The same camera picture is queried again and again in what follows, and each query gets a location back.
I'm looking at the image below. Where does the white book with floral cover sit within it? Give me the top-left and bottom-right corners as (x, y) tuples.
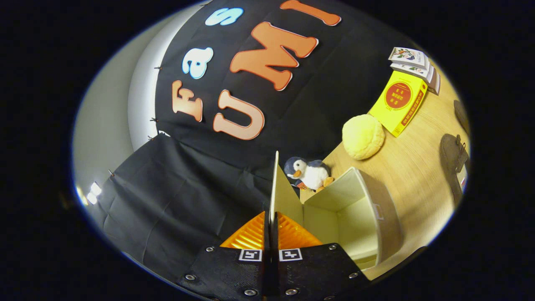
(389, 47), (431, 71)

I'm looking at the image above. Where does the penguin plush toy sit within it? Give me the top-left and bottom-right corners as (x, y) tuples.
(284, 157), (335, 193)

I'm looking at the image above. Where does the brown-edged book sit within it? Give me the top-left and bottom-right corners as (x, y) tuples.
(430, 67), (442, 96)

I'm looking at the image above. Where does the yellow round plush cushion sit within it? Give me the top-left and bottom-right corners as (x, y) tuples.
(342, 114), (386, 161)

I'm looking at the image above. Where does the black backdrop cloth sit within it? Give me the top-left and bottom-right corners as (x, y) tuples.
(98, 0), (423, 285)

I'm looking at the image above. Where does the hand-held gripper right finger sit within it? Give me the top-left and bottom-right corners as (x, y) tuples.
(272, 211), (372, 300)

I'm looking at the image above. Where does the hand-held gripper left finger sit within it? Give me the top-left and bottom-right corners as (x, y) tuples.
(178, 211), (272, 300)

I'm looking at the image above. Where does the brown fuzzy moccasin shoe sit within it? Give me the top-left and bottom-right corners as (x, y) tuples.
(440, 134), (471, 205)
(453, 99), (471, 134)

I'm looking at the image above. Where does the beige fabric storage box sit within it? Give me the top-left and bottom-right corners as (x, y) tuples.
(269, 150), (404, 270)

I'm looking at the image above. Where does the yellow book with red circle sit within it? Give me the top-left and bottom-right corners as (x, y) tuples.
(369, 70), (428, 138)

